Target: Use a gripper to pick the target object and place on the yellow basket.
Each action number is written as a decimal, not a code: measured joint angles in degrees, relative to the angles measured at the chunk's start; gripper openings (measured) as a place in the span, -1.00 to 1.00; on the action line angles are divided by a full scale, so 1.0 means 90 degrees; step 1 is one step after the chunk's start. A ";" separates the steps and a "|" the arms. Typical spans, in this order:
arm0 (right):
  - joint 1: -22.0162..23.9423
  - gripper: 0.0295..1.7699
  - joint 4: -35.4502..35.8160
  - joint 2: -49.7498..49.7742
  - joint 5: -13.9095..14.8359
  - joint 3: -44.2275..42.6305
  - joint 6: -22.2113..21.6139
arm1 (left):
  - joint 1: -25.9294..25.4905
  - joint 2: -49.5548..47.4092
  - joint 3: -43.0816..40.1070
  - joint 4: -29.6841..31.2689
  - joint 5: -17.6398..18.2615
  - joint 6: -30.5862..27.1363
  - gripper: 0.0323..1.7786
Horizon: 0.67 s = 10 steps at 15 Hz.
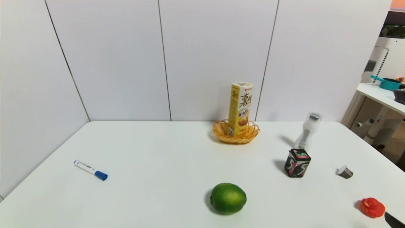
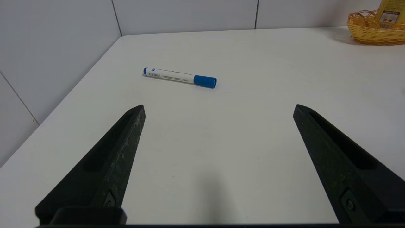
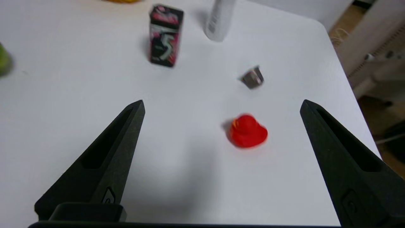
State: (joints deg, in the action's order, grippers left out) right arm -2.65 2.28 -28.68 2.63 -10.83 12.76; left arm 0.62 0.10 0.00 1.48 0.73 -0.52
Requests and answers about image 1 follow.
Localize white pegboard panel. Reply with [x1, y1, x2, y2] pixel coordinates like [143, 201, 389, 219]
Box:
[348, 37, 405, 129]

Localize green lime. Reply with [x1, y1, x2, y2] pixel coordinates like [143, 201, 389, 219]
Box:
[210, 183, 247, 215]

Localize small grey coffee capsule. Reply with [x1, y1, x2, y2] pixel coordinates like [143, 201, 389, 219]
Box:
[337, 165, 353, 179]

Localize white side table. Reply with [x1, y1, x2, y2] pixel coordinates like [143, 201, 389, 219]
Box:
[356, 83, 405, 147]

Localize tall yellow white chips box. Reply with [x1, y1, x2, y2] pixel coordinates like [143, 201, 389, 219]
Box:
[227, 81, 253, 137]

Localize teal pot with handle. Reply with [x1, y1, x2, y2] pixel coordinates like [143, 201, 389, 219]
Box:
[370, 75, 402, 91]

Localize white marker with blue cap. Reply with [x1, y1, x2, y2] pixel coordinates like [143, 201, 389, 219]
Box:
[74, 160, 108, 181]

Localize yellow woven basket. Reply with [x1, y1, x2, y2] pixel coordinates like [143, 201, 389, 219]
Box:
[212, 119, 260, 145]

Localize black patterned gum box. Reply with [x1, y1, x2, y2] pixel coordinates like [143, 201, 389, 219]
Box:
[284, 149, 311, 178]

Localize white bottle with silver cap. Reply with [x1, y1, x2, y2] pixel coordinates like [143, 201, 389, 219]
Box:
[294, 112, 322, 151]

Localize black mesh basket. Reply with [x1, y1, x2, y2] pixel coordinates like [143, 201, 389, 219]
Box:
[392, 89, 405, 105]

